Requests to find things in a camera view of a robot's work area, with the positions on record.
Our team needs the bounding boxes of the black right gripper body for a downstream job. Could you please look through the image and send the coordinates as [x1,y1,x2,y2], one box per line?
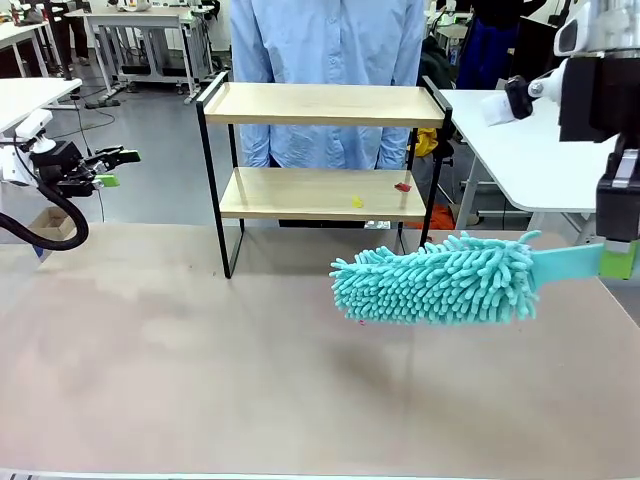
[558,55,640,151]

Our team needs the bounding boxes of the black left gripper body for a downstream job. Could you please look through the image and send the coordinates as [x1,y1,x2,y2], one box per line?
[32,141,97,199]

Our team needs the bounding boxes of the teal chenille duster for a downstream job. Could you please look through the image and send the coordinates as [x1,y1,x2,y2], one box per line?
[328,229,604,329]

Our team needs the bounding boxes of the person right forearm blue sleeve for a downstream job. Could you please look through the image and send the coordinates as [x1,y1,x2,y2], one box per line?
[238,124,274,170]

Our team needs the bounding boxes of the person left forearm blue sleeve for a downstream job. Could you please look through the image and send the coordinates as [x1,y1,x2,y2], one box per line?
[377,127,412,171]

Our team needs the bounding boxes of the brown cardboard box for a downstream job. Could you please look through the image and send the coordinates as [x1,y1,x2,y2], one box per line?
[28,206,77,242]

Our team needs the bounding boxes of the white table with straight edge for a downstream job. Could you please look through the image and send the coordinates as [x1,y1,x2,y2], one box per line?
[0,77,84,135]

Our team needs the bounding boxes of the white table with rounded corner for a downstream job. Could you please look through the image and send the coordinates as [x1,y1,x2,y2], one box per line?
[437,88,619,231]

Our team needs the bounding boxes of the white paper sheet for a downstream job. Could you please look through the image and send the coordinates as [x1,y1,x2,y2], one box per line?
[481,93,517,128]

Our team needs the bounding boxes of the background person dark trousers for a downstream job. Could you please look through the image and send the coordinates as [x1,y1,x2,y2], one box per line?
[49,0,92,69]

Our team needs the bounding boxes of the background person blue trousers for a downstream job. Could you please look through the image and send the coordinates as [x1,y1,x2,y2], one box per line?
[457,0,507,91]

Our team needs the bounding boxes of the white desk with metal legs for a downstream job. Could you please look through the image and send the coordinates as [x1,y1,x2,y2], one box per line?
[82,5,217,100]

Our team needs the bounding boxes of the orange bag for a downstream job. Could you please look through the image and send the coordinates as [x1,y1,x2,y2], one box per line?
[428,202,460,231]

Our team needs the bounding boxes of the yellow garment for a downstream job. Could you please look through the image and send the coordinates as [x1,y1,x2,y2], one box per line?
[416,128,440,159]

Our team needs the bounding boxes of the person in blue shirt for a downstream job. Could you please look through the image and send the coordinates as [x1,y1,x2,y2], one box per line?
[229,0,426,171]

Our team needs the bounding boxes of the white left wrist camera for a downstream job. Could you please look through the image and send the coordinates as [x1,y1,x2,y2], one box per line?
[14,109,56,154]

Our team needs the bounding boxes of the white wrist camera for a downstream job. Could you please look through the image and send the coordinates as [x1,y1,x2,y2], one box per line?
[553,2,594,57]
[14,109,56,154]

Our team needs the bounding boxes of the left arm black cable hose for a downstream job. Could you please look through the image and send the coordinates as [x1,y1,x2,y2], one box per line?
[0,182,90,251]

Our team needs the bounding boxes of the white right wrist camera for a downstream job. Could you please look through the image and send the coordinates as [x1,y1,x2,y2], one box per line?
[553,2,594,57]

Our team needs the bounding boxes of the right wrist camera mount bracket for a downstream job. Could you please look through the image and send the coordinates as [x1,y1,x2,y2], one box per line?
[503,58,570,121]

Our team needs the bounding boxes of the black frame wooden two-tier shelf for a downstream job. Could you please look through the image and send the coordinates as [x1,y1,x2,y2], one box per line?
[195,71,455,280]

